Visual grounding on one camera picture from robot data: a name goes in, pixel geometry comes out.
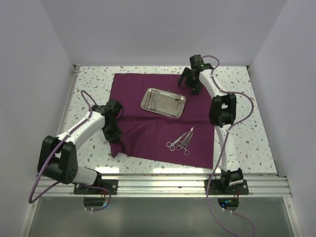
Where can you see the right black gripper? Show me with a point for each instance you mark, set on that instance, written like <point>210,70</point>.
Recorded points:
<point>196,88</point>

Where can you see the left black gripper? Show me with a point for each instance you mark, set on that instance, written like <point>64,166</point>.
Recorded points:
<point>114,137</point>

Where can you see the long steel scissors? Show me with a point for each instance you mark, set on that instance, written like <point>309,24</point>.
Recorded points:
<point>172,145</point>

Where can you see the steel hemostat forceps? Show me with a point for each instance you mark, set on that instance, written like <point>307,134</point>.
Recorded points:
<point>184,147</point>

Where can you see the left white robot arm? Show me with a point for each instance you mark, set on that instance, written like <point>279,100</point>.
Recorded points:
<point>58,156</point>

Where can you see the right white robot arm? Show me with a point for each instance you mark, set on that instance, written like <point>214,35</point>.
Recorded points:
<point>222,115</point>

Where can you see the steel instrument tray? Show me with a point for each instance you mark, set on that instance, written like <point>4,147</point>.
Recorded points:
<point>166,103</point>

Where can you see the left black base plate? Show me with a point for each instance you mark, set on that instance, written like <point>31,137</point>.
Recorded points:
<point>100,187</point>

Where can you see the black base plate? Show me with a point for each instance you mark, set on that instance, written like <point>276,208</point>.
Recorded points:
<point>100,187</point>
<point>216,188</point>

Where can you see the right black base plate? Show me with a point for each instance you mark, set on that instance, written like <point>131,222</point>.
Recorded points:
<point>216,188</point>

